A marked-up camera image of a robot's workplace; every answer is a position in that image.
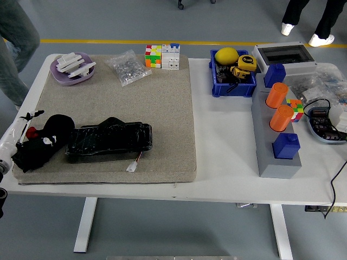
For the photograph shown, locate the grey block holder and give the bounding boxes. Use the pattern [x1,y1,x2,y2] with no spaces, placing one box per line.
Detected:
[250,73,303,179]

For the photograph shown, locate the white and black robot left hand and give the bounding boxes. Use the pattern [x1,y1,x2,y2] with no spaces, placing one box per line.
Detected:
[0,109,45,166]

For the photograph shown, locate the black hanging cable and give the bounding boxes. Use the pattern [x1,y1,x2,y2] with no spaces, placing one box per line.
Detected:
[324,159,347,219]

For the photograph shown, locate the white table leg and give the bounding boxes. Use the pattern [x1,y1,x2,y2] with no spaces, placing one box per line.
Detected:
[269,204,294,260]
[73,197,98,254]

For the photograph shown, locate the yellow round tape measure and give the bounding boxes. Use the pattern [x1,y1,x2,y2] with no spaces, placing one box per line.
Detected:
[237,54,257,72]

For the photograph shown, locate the clear bag of screws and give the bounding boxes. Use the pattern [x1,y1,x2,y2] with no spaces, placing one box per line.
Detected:
[104,49,152,87]

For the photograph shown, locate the yellow and black tool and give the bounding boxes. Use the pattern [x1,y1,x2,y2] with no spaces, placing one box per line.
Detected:
[230,66,250,80]

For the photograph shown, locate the blue block with knob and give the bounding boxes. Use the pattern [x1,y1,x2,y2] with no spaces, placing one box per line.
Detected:
[264,63,286,89]
[272,132,301,160]

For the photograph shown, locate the white connector with red wires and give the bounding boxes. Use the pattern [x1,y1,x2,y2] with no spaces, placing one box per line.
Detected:
[126,151,144,173]

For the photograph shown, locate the large colourful puzzle cube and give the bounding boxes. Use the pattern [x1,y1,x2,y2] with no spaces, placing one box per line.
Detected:
[144,44,163,68]

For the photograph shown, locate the blue plastic bin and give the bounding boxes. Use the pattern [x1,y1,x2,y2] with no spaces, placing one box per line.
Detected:
[208,49,258,98]

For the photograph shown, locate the blue-grey tray of electronics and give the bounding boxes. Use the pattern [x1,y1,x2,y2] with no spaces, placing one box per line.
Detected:
[306,107,347,144]

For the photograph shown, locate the white and blue circuit breaker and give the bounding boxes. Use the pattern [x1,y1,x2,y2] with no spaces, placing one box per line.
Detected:
[161,43,181,71]

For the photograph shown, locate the orange cylinder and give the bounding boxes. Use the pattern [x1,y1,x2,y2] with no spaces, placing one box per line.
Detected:
[269,105,294,133]
[265,82,289,109]

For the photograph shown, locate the clear bag of dark parts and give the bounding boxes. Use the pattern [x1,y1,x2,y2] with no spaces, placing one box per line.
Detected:
[283,74,327,105]

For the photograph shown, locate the purple tray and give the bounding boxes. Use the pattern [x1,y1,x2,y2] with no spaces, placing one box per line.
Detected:
[49,51,95,86]

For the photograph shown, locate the white plastic bracket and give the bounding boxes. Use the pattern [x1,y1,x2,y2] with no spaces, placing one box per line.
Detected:
[56,53,85,73]
[67,61,97,79]

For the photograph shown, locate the black power strip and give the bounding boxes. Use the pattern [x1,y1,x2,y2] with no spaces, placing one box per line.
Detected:
[304,205,347,213]

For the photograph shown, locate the thin black looped cable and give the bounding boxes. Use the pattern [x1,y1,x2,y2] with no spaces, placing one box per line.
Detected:
[303,98,332,121]

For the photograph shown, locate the person in background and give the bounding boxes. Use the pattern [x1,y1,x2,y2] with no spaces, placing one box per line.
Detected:
[280,0,347,48]

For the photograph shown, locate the clear bag of blue parts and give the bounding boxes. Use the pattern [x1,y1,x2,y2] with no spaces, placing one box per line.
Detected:
[316,63,347,109]

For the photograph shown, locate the translucent white container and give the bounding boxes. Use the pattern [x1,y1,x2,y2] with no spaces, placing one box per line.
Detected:
[327,102,347,133]

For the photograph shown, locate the yellow lemon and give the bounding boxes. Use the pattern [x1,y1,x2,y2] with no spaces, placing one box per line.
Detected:
[215,47,240,66]

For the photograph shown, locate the grey enclosure with clear lid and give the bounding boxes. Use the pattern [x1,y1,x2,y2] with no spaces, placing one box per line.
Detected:
[251,41,318,76]

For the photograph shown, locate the small colourful puzzle cube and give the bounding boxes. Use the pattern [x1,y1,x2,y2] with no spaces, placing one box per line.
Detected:
[286,99,303,123]

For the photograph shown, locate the black parts in bin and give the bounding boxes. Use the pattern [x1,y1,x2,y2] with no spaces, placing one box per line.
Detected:
[216,64,239,94]

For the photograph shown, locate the grey-brown mat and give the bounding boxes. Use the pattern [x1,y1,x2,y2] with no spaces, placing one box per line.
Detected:
[12,54,197,185]

